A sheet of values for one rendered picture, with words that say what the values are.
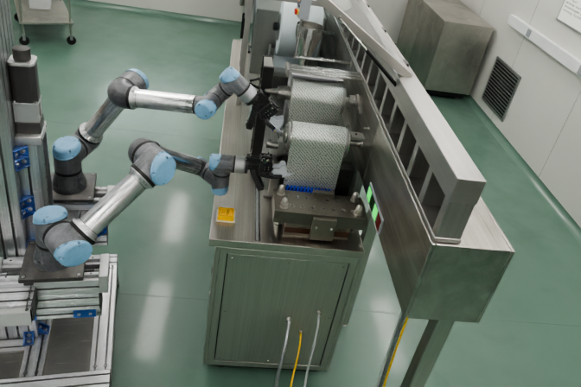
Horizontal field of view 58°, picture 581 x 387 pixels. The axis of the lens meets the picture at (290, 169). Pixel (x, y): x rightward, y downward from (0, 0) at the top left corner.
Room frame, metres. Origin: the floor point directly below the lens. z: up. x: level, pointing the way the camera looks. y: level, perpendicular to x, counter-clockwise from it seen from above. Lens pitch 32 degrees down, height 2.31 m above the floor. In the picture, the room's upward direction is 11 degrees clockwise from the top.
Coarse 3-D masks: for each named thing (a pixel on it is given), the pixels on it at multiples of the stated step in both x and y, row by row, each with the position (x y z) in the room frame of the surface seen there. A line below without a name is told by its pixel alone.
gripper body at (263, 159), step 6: (246, 156) 1.93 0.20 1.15; (252, 156) 1.92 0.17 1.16; (258, 156) 1.93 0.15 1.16; (264, 156) 1.94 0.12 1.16; (270, 156) 1.95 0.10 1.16; (246, 162) 1.90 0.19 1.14; (252, 162) 1.91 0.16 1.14; (258, 162) 1.91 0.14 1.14; (264, 162) 1.91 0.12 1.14; (270, 162) 1.90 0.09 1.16; (246, 168) 1.89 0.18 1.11; (252, 168) 1.91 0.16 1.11; (258, 168) 1.92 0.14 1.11; (264, 168) 1.91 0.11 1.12; (270, 168) 1.91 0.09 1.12; (258, 174) 1.91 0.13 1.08
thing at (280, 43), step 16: (256, 0) 2.94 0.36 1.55; (272, 0) 2.95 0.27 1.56; (256, 16) 2.94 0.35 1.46; (272, 16) 2.96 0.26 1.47; (288, 16) 2.97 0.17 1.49; (320, 16) 3.00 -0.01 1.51; (256, 32) 2.94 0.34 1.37; (272, 32) 2.96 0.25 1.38; (288, 32) 2.97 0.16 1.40; (336, 32) 3.01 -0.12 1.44; (256, 48) 2.94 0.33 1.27; (272, 48) 2.96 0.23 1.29; (288, 48) 2.97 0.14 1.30; (320, 48) 3.00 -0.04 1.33; (336, 48) 3.02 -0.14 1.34; (256, 64) 2.95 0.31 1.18; (320, 64) 3.00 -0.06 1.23; (256, 80) 2.95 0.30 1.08; (272, 80) 2.96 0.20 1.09; (272, 96) 2.97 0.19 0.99
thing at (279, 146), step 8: (280, 136) 2.06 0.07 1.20; (272, 144) 2.02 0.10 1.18; (280, 144) 2.01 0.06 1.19; (272, 152) 2.03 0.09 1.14; (280, 152) 2.01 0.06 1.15; (272, 160) 2.01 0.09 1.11; (280, 160) 2.01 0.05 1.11; (272, 184) 2.02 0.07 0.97; (264, 192) 2.03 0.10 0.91; (272, 192) 2.02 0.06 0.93
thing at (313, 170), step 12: (288, 156) 1.95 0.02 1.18; (300, 156) 1.95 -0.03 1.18; (312, 156) 1.96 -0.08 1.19; (324, 156) 1.97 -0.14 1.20; (336, 156) 1.98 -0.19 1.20; (288, 168) 1.95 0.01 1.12; (300, 168) 1.95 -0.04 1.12; (312, 168) 1.96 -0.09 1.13; (324, 168) 1.97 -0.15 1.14; (336, 168) 1.98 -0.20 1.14; (288, 180) 1.95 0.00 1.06; (300, 180) 1.96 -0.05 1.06; (312, 180) 1.96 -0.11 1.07; (324, 180) 1.97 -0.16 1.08; (336, 180) 1.98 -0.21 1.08
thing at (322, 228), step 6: (312, 222) 1.76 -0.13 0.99; (318, 222) 1.75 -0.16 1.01; (324, 222) 1.76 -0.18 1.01; (330, 222) 1.76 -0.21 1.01; (336, 222) 1.76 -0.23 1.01; (312, 228) 1.75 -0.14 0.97; (318, 228) 1.75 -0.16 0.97; (324, 228) 1.76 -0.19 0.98; (330, 228) 1.76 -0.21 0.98; (312, 234) 1.75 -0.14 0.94; (318, 234) 1.75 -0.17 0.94; (324, 234) 1.76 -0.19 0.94; (330, 234) 1.76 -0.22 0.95; (324, 240) 1.76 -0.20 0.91; (330, 240) 1.76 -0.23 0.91
